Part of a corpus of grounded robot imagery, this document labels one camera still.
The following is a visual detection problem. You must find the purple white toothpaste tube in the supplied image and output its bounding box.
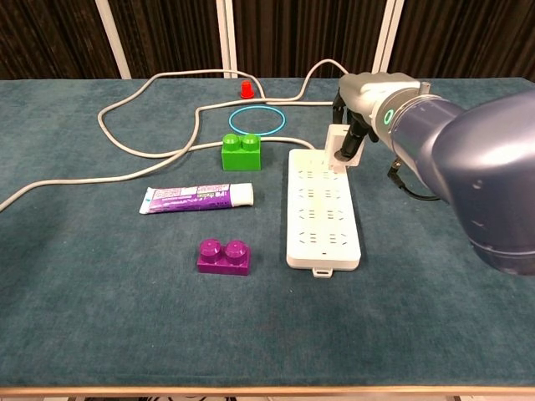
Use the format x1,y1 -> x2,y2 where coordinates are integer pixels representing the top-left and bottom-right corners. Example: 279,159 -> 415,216
139,182 -> 255,216

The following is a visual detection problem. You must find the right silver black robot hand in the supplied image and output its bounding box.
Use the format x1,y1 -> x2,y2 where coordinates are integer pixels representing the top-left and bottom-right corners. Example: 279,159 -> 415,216
332,71 -> 422,165

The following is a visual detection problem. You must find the white power strip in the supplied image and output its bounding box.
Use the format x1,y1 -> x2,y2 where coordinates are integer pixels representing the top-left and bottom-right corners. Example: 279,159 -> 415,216
285,149 -> 363,279

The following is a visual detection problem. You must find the green toy brick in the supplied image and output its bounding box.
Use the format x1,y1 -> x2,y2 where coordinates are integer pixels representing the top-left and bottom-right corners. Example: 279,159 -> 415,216
221,133 -> 262,172

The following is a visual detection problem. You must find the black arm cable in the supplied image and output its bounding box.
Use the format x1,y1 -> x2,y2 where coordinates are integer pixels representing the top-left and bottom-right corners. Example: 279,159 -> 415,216
387,157 -> 442,202

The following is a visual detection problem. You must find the dark slatted divider panel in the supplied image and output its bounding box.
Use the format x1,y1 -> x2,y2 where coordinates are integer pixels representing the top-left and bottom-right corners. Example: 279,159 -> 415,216
106,0 -> 237,80
378,0 -> 535,101
0,0 -> 131,80
225,0 -> 405,80

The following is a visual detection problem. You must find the purple toy brick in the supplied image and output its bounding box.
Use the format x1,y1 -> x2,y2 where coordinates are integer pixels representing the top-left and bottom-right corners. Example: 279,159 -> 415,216
196,237 -> 252,277

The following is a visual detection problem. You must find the white power strip cable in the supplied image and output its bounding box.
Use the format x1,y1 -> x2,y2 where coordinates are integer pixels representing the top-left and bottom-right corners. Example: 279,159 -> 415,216
0,58 -> 350,213

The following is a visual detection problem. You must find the teal table mat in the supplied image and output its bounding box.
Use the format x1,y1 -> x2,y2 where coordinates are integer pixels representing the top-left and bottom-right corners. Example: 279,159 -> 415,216
0,77 -> 535,389

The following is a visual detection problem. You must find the white power adapter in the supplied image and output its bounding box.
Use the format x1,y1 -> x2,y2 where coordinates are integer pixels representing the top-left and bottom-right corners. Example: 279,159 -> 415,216
322,124 -> 364,170

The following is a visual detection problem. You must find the thin blue ring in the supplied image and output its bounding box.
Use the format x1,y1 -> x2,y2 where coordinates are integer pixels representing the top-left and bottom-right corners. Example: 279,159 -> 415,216
227,105 -> 287,137

